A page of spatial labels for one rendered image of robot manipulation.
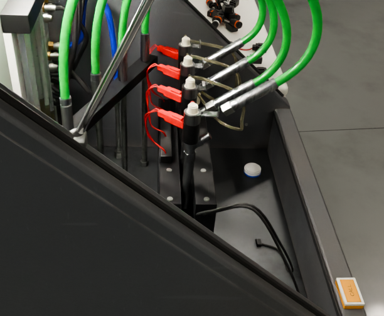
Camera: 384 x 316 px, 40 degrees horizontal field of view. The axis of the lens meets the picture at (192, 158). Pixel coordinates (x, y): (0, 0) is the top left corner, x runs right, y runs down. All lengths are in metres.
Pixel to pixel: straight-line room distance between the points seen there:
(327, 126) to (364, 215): 0.70
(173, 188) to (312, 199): 0.26
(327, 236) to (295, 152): 0.24
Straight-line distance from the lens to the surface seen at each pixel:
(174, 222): 0.52
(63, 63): 0.81
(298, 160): 1.09
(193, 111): 0.84
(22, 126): 0.45
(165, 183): 0.94
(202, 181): 0.95
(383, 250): 2.35
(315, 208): 0.99
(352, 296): 0.85
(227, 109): 0.84
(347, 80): 3.47
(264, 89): 0.83
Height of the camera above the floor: 1.60
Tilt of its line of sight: 38 degrees down
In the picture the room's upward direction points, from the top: 4 degrees clockwise
